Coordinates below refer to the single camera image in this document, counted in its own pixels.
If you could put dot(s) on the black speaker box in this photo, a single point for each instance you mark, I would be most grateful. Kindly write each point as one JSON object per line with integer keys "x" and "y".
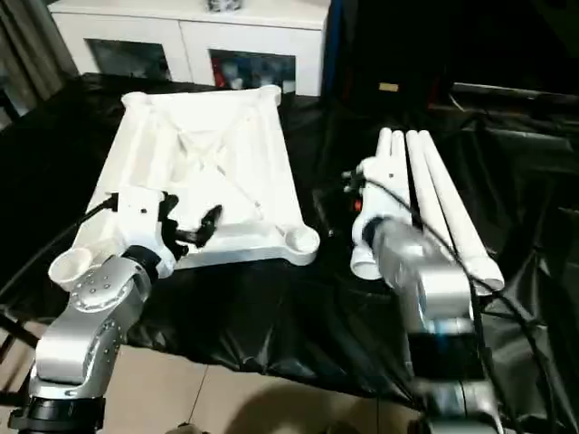
{"x": 384, "y": 45}

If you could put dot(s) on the black left robot foot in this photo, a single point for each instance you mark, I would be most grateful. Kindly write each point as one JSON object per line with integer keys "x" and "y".
{"x": 187, "y": 428}

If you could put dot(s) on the white upturned plastic table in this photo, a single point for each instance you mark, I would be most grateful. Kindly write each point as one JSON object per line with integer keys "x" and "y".
{"x": 190, "y": 135}

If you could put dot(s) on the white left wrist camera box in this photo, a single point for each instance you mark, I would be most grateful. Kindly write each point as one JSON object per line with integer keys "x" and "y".
{"x": 140, "y": 217}

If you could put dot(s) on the black glossy mat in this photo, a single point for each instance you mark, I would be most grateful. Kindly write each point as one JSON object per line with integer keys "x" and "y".
{"x": 271, "y": 316}

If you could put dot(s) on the white plastic table leg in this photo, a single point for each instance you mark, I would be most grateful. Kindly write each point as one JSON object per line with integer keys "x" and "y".
{"x": 450, "y": 181}
{"x": 432, "y": 181}
{"x": 364, "y": 267}
{"x": 398, "y": 142}

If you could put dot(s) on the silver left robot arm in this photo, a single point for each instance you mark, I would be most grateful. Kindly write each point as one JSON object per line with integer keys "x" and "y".
{"x": 86, "y": 325}

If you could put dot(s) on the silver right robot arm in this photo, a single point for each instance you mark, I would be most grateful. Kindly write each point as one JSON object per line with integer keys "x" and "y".
{"x": 439, "y": 289}

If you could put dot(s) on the black glossy tv stand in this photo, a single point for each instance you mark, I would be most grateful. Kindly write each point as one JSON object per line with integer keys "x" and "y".
{"x": 520, "y": 97}

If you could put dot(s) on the white glass-door cabinet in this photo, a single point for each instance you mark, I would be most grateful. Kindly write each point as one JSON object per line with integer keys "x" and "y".
{"x": 190, "y": 50}

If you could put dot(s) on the grey curtain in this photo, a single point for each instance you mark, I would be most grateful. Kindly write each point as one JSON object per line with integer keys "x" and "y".
{"x": 27, "y": 54}

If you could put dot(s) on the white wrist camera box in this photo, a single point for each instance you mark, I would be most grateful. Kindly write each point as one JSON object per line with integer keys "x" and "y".
{"x": 384, "y": 181}
{"x": 140, "y": 217}

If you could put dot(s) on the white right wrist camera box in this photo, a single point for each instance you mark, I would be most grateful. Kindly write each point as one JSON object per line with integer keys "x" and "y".
{"x": 384, "y": 181}

